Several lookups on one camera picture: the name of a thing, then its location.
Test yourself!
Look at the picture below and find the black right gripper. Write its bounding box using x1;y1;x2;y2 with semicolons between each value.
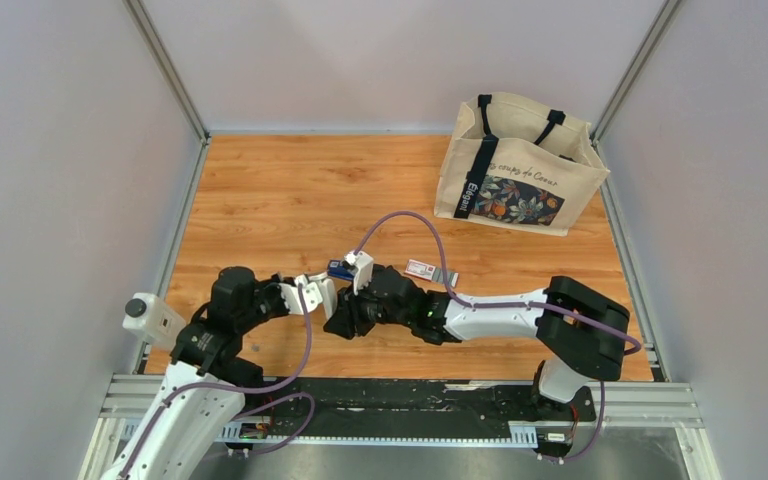
324;277;414;340

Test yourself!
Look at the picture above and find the blue stapler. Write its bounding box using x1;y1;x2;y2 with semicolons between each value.
326;259;356;282

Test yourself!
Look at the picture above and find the white stapler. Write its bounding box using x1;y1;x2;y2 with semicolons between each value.
307;272;338;320

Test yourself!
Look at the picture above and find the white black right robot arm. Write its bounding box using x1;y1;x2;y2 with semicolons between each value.
324;265;640;419

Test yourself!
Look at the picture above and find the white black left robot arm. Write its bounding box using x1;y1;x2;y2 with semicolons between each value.
102;266;294;479

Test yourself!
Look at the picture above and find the red white staple box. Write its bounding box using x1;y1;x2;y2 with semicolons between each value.
404;259;459;288

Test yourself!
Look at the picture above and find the beige floral tote bag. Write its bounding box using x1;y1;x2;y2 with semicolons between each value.
434;92;610;236

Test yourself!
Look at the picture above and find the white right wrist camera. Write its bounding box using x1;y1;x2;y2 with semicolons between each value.
344;250;374;295

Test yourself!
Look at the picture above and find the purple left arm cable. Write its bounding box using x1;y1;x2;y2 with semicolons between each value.
115;281;318;480

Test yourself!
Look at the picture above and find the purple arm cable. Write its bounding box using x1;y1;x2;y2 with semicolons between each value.
354;211;644;463
115;281;318;480

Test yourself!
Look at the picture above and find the aluminium frame rail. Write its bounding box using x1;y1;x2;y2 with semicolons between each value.
80;364;720;479

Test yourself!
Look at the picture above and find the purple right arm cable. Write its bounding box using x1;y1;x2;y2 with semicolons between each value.
354;211;644;463

